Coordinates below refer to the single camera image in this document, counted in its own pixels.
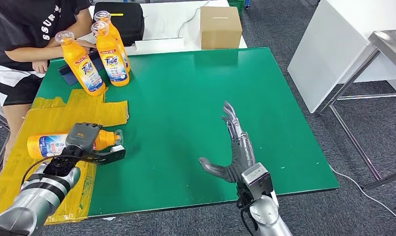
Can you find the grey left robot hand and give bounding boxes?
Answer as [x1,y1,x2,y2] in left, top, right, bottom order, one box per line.
[65,122,104,154]

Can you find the orange detergent bottle clear cap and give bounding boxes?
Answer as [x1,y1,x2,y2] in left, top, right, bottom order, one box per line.
[91,21,130,87]
[55,30,106,97]
[27,129,124,160]
[93,10,131,73]

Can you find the steel table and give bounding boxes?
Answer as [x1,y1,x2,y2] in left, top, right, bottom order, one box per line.
[318,30,396,192]

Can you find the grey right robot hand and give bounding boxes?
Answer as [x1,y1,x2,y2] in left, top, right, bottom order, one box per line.
[198,100,256,184]

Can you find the brown cardboard box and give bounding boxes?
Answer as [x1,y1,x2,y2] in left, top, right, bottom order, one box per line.
[199,6,243,50]

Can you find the black zip case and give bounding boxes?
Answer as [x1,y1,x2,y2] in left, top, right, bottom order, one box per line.
[93,1,145,47]

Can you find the blue tablet cover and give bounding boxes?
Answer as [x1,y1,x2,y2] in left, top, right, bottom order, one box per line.
[58,50,104,87]

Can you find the person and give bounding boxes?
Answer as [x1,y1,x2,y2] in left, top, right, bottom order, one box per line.
[0,0,97,164]

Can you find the green crate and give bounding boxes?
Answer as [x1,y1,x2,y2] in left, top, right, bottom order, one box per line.
[227,0,247,15]

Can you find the white table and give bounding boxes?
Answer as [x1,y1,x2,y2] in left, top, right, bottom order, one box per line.
[71,0,248,59]

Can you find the grey cable on white table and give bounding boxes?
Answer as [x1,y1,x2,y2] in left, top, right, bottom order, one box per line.
[177,0,212,37]

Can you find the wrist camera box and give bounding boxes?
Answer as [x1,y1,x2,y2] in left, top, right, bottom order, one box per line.
[84,145,126,165]
[241,163,274,201]

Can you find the person's left hand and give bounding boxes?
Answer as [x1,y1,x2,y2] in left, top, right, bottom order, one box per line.
[32,60,49,74]

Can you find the person's hand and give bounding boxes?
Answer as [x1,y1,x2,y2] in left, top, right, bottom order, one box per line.
[32,60,49,74]
[75,39,97,52]

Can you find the person's right hand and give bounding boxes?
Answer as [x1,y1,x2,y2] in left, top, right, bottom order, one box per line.
[75,39,97,52]

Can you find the white floor cable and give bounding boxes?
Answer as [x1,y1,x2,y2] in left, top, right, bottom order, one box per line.
[330,166,396,225]

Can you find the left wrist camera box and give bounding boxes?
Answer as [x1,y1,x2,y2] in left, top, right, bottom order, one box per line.
[84,145,126,165]

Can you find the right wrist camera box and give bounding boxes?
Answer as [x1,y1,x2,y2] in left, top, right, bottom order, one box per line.
[241,163,274,201]

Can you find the yellow taped cardboard mat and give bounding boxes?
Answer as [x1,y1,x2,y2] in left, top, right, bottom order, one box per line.
[0,88,130,225]

